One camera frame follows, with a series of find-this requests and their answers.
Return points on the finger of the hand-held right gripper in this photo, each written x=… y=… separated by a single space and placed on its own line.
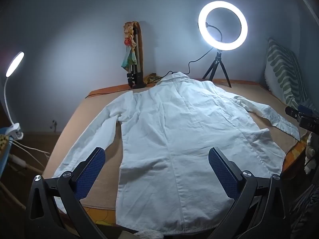
x=292 y=112
x=306 y=108

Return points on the green patterned pillow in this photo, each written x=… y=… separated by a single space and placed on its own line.
x=284 y=74

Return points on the folded grey tripod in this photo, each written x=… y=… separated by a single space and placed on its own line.
x=136 y=79

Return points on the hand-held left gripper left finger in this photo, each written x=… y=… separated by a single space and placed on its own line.
x=91 y=176

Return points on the zebra striped pants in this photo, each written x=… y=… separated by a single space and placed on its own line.
x=305 y=211

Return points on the white shirt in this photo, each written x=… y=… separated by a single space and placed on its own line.
x=174 y=129

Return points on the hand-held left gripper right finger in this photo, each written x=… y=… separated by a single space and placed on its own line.
x=220 y=175

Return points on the white clip desk lamp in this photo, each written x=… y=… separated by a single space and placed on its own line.
x=15 y=62

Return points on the black mini tripod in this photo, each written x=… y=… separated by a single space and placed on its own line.
x=218 y=59

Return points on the colourful scarf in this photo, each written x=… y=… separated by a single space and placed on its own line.
x=129 y=57

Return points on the yellow patterned cloth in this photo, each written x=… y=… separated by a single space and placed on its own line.
x=152 y=77

